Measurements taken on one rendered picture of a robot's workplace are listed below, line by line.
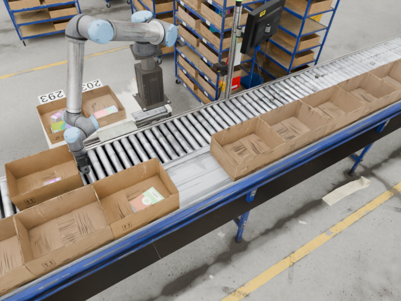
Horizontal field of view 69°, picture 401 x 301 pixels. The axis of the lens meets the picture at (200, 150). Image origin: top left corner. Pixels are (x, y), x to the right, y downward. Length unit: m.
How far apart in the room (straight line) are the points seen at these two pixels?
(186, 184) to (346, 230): 1.69
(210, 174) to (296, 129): 0.78
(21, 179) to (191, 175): 1.14
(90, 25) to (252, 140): 1.25
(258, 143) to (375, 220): 1.52
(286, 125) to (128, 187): 1.24
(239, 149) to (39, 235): 1.31
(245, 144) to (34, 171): 1.46
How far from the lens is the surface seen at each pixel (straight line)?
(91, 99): 2.76
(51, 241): 1.80
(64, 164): 2.27
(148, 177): 1.87
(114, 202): 1.81
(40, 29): 5.64
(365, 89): 2.97
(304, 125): 2.37
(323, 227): 2.95
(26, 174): 2.30
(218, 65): 2.48
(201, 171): 1.91
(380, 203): 3.36
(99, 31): 1.69
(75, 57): 1.85
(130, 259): 1.93
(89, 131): 1.89
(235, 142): 2.10
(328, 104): 2.66
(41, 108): 2.71
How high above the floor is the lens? 2.38
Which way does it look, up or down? 48 degrees down
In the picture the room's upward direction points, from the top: 3 degrees clockwise
